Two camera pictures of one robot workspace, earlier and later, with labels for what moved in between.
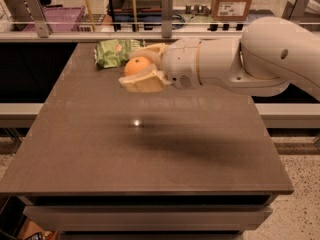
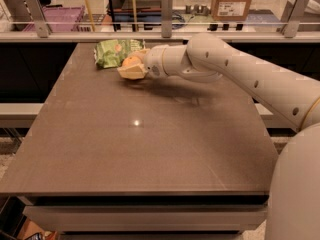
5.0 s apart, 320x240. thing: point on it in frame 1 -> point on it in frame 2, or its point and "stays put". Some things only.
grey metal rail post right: [295, 7] stays put
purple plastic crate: [60, 18] stays put
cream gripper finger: [149, 81] -> [132, 71]
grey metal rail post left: [37, 12] stays put
